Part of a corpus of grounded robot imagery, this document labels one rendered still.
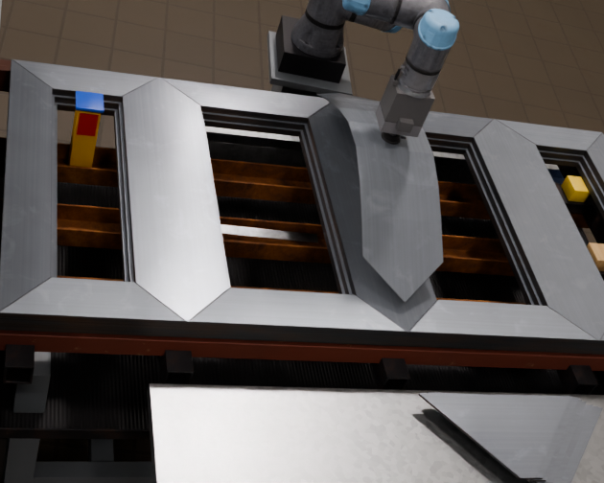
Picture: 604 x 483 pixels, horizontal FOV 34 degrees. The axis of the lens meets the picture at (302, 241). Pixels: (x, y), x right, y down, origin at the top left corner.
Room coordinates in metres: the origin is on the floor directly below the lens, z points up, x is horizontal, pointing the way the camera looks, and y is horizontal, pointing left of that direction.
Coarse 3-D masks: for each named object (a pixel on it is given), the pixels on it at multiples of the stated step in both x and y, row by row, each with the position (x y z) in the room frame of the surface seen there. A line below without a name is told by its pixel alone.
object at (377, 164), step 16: (368, 160) 1.64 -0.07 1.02; (384, 160) 1.66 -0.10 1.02; (400, 160) 1.68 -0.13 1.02; (416, 160) 1.70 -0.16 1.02; (432, 160) 1.72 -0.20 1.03; (368, 176) 1.61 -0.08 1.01; (384, 176) 1.63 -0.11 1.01; (400, 176) 1.65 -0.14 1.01; (416, 176) 1.66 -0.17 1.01; (432, 176) 1.68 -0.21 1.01
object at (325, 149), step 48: (336, 144) 1.87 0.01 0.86; (432, 144) 2.07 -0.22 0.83; (336, 192) 1.71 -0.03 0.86; (480, 192) 1.97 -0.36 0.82; (336, 240) 1.57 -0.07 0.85; (384, 288) 1.47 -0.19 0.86; (432, 288) 1.52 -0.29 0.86; (528, 288) 1.67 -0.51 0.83; (192, 336) 1.20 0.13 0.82; (240, 336) 1.24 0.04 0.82; (288, 336) 1.28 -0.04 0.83; (336, 336) 1.32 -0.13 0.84; (384, 336) 1.36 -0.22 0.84; (432, 336) 1.40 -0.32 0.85; (480, 336) 1.45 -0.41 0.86
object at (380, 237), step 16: (368, 224) 1.52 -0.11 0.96; (384, 224) 1.54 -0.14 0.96; (400, 224) 1.56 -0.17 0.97; (416, 224) 1.57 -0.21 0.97; (432, 224) 1.59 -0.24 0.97; (368, 240) 1.50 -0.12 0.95; (384, 240) 1.51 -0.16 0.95; (400, 240) 1.53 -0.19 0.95; (416, 240) 1.55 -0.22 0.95; (432, 240) 1.56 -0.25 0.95; (384, 256) 1.49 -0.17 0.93; (400, 256) 1.50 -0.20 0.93; (416, 256) 1.52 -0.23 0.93; (432, 256) 1.54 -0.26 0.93
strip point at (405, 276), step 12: (372, 264) 1.46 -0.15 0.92; (384, 264) 1.47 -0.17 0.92; (396, 264) 1.48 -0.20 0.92; (408, 264) 1.50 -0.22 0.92; (420, 264) 1.51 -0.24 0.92; (432, 264) 1.52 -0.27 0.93; (384, 276) 1.45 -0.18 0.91; (396, 276) 1.46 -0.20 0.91; (408, 276) 1.48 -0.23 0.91; (420, 276) 1.49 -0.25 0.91; (396, 288) 1.44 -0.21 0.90; (408, 288) 1.46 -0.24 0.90
